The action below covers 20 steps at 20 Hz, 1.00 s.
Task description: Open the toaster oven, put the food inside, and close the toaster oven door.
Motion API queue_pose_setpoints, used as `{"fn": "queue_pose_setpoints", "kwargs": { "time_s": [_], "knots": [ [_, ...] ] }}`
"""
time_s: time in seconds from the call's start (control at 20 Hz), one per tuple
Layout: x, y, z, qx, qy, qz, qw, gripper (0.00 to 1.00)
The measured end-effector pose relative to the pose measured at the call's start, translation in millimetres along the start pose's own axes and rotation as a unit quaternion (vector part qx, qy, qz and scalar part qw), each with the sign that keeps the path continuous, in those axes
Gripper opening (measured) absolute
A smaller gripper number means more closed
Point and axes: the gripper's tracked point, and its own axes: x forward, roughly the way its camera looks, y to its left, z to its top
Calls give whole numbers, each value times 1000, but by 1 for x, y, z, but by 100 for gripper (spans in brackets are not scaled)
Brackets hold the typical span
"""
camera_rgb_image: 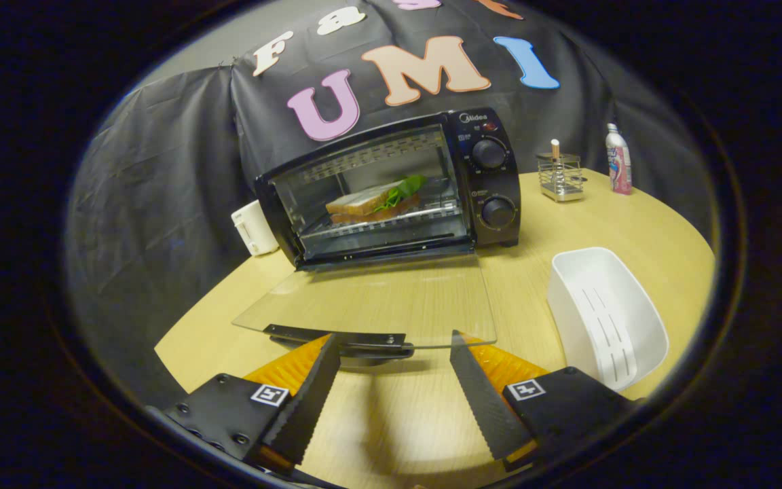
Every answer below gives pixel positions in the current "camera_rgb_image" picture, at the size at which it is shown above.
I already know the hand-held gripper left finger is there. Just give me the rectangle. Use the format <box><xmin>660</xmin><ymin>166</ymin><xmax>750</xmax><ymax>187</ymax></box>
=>
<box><xmin>160</xmin><ymin>333</ymin><xmax>342</xmax><ymax>476</ymax></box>

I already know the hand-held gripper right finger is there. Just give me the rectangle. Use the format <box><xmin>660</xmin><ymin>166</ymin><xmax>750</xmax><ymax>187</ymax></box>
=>
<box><xmin>450</xmin><ymin>331</ymin><xmax>643</xmax><ymax>473</ymax></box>

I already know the lettuce sandwich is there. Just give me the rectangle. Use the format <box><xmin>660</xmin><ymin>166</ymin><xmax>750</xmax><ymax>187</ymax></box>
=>
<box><xmin>325</xmin><ymin>175</ymin><xmax>428</xmax><ymax>225</ymax></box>

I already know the black toaster oven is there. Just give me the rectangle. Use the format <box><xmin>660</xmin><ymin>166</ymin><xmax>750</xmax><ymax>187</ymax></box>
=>
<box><xmin>231</xmin><ymin>107</ymin><xmax>522</xmax><ymax>361</ymax></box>

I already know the white bread toaster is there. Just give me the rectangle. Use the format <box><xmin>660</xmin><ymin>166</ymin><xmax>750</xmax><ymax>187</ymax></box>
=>
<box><xmin>231</xmin><ymin>200</ymin><xmax>280</xmax><ymax>257</ymax></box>

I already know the white plastic tray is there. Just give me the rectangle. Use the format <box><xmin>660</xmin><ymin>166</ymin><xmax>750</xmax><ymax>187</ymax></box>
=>
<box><xmin>546</xmin><ymin>247</ymin><xmax>670</xmax><ymax>392</ymax></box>

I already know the black backdrop cloth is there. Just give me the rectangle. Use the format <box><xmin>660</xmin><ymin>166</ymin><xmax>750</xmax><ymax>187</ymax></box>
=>
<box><xmin>65</xmin><ymin>0</ymin><xmax>714</xmax><ymax>408</ymax></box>

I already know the white and pink bottle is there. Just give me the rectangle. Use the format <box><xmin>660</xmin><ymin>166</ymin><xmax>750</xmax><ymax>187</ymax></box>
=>
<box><xmin>605</xmin><ymin>123</ymin><xmax>633</xmax><ymax>196</ymax></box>

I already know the metal wire basket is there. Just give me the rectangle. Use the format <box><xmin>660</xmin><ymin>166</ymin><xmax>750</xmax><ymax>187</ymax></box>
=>
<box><xmin>536</xmin><ymin>153</ymin><xmax>585</xmax><ymax>203</ymax></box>

